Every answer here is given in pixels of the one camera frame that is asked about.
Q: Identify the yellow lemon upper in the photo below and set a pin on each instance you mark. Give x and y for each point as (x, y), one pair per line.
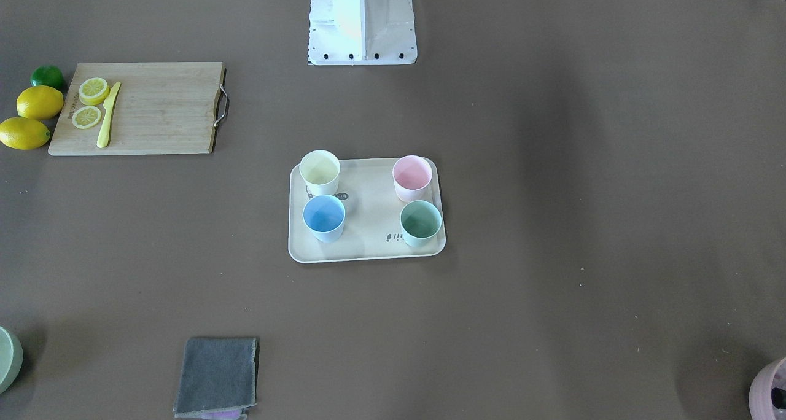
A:
(39, 103)

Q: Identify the yellow lemon lower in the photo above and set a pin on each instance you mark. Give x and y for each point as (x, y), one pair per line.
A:
(23, 133)

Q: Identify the green cup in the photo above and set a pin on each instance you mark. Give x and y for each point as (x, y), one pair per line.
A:
(420, 222)

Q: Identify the lemon slice upper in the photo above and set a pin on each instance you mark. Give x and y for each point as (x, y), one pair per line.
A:
(93, 91)

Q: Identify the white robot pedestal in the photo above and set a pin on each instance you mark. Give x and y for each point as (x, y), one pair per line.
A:
(361, 32)

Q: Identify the blue cup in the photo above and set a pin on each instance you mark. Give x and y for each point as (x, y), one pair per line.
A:
(324, 216)

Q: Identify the yellow lemon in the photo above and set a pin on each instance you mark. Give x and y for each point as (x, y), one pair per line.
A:
(39, 103)
(23, 133)

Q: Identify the pink bowl of ice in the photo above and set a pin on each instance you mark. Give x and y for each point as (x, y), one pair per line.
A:
(766, 394)

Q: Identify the yellow plastic knife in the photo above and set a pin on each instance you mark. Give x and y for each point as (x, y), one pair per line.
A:
(102, 141)

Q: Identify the cream yellow cup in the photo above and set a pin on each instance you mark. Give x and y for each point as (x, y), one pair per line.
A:
(320, 170)

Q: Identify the lemon slice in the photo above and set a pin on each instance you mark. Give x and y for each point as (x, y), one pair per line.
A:
(93, 91)
(86, 117)

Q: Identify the pale green bowl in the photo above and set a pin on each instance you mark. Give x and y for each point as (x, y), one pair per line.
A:
(11, 358)

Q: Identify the lemon slice lower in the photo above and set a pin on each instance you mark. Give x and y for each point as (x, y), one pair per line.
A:
(86, 117)

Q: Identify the bamboo cutting board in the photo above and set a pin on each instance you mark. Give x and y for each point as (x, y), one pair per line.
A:
(161, 108)

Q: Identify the grey folded cloth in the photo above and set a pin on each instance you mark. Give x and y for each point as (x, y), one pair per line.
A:
(218, 378)

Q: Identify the pink cup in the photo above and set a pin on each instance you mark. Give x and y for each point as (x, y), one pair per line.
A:
(412, 176)

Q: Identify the green lime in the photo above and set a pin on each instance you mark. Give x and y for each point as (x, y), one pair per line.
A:
(48, 75)

